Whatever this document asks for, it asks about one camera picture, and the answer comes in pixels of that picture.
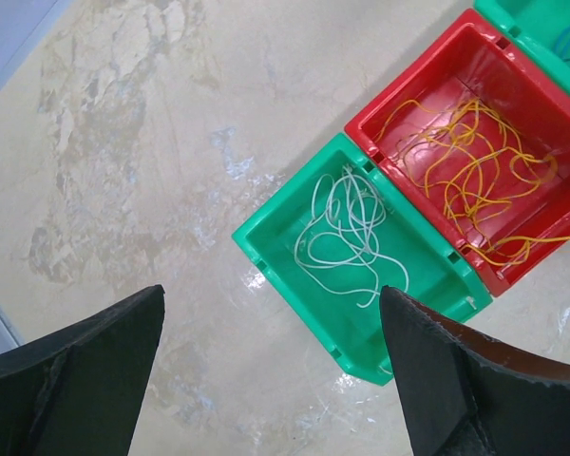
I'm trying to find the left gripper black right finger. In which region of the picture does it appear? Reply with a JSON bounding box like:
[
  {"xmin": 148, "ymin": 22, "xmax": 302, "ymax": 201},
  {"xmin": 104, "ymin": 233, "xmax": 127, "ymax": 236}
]
[{"xmin": 380, "ymin": 286, "xmax": 570, "ymax": 455}]

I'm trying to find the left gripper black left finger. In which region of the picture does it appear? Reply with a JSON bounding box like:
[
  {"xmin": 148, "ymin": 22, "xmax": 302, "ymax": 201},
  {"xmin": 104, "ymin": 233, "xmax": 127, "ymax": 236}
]
[{"xmin": 0, "ymin": 285, "xmax": 165, "ymax": 455}]

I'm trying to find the green plastic bin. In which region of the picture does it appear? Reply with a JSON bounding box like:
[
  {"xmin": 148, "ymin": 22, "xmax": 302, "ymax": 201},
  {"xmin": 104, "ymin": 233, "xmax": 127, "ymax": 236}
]
[
  {"xmin": 233, "ymin": 134, "xmax": 492, "ymax": 385},
  {"xmin": 473, "ymin": 0, "xmax": 570, "ymax": 95}
]

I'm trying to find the red plastic bin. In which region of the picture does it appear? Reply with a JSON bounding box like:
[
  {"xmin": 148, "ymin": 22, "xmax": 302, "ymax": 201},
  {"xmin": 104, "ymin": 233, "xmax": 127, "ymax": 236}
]
[{"xmin": 345, "ymin": 9, "xmax": 570, "ymax": 295}]

